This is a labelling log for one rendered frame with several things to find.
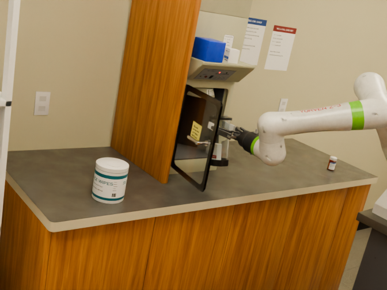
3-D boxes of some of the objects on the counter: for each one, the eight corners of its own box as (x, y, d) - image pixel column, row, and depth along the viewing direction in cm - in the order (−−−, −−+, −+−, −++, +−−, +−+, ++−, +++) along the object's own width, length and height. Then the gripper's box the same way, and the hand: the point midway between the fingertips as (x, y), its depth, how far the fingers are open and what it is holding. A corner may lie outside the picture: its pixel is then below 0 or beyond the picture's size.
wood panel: (110, 146, 265) (154, -151, 224) (115, 146, 267) (159, -149, 226) (162, 183, 229) (225, -162, 189) (167, 183, 231) (231, -159, 190)
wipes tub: (85, 192, 205) (90, 157, 201) (114, 189, 213) (118, 156, 209) (100, 206, 196) (105, 170, 191) (129, 202, 204) (135, 167, 200)
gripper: (269, 132, 226) (236, 117, 243) (232, 133, 213) (200, 117, 230) (265, 148, 228) (232, 131, 245) (229, 149, 215) (197, 132, 232)
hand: (220, 126), depth 236 cm, fingers closed on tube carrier, 9 cm apart
